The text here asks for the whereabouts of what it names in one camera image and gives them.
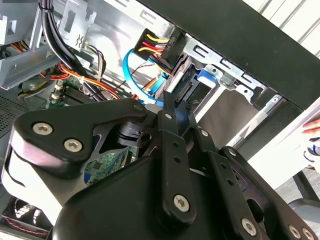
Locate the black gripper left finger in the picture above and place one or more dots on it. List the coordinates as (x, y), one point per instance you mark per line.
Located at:
(55, 140)

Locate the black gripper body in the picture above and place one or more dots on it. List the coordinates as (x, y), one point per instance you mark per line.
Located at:
(120, 200)

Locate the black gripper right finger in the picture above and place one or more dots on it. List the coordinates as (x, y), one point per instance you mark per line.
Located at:
(220, 170)

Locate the hard disk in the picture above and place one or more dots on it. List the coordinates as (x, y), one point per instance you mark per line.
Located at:
(207, 77)

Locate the person bare hand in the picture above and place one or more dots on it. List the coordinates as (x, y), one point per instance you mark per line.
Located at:
(313, 128)

